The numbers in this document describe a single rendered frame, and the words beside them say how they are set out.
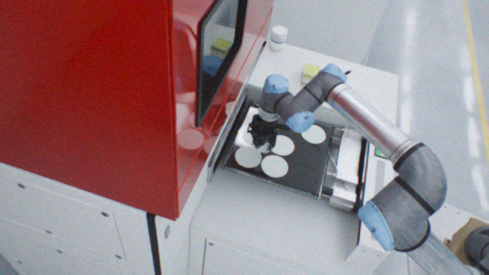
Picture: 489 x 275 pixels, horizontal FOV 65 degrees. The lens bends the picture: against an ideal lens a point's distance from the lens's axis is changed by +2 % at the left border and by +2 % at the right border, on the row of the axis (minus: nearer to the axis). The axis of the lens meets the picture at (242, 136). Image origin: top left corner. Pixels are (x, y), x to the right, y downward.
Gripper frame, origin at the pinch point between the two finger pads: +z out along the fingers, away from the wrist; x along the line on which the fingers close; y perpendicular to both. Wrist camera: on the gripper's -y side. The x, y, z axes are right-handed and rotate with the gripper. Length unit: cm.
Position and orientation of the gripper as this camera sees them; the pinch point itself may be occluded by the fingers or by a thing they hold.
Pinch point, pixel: (264, 150)
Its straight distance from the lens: 141.8
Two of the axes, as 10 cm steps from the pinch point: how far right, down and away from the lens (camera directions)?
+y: -9.1, 2.4, -3.4
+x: 4.0, 7.3, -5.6
